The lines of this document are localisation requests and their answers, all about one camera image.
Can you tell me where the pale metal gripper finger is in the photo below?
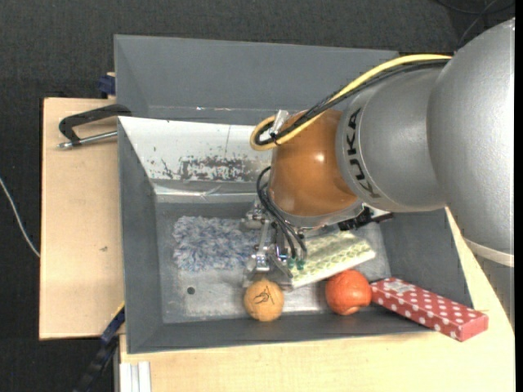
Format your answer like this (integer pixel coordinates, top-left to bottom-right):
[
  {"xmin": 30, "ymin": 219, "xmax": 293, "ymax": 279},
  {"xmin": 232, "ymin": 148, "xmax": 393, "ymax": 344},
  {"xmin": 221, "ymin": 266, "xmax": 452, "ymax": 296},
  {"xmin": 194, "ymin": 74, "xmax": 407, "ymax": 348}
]
[
  {"xmin": 270, "ymin": 259, "xmax": 296, "ymax": 292},
  {"xmin": 243, "ymin": 252, "xmax": 271, "ymax": 288}
]

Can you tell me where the tan ball with black print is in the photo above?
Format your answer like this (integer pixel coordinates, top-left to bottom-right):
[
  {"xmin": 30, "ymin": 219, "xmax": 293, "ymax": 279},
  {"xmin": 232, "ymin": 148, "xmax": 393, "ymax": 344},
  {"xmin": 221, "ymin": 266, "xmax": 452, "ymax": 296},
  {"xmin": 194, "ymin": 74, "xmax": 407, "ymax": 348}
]
[{"xmin": 244, "ymin": 278, "xmax": 285, "ymax": 323}]

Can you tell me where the blue and white fluffy cloth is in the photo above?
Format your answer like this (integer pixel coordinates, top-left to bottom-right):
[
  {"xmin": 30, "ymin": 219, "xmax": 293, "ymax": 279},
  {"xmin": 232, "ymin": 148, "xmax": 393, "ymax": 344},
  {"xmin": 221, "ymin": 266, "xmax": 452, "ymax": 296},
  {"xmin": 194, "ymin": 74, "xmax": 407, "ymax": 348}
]
[{"xmin": 171, "ymin": 215, "xmax": 263, "ymax": 273}]

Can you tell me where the pale green patterned sponge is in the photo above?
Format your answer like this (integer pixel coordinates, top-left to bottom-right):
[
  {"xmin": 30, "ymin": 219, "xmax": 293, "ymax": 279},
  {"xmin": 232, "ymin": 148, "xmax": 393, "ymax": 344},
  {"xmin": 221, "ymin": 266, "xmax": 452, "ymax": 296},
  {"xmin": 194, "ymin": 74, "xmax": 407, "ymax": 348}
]
[{"xmin": 290, "ymin": 229, "xmax": 378, "ymax": 290}]

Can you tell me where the orange ball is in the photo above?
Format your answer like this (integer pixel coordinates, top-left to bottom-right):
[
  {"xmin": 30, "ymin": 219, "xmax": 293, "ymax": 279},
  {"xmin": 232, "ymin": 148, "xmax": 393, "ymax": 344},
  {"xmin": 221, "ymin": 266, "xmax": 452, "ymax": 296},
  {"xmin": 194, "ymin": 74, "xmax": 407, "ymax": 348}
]
[{"xmin": 324, "ymin": 269, "xmax": 373, "ymax": 316}]

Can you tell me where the red box with white dots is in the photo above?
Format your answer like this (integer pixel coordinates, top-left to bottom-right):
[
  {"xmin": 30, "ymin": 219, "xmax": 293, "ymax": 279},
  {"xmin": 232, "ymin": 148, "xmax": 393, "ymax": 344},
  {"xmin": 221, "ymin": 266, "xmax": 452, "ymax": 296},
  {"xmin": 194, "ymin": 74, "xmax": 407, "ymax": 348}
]
[{"xmin": 369, "ymin": 276, "xmax": 489, "ymax": 343}]

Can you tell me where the grey metal bin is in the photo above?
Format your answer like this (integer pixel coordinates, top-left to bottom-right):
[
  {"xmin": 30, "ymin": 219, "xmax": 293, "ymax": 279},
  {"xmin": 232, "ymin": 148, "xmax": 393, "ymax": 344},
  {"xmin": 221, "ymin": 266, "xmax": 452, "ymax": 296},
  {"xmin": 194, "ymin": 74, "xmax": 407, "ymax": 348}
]
[{"xmin": 113, "ymin": 33, "xmax": 476, "ymax": 355}]

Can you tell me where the pale wood flat board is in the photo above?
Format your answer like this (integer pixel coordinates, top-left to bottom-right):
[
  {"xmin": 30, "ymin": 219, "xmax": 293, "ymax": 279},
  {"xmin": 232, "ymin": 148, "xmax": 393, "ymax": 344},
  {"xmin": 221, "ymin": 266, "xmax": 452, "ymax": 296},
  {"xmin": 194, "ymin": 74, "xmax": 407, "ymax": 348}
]
[{"xmin": 38, "ymin": 96, "xmax": 126, "ymax": 341}]

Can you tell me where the black cylinder on white bracket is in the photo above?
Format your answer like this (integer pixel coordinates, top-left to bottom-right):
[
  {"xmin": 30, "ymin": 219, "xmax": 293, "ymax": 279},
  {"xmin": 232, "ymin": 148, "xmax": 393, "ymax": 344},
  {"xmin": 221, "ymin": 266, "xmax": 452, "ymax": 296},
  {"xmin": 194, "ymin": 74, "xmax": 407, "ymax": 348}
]
[{"xmin": 337, "ymin": 209, "xmax": 396, "ymax": 232}]

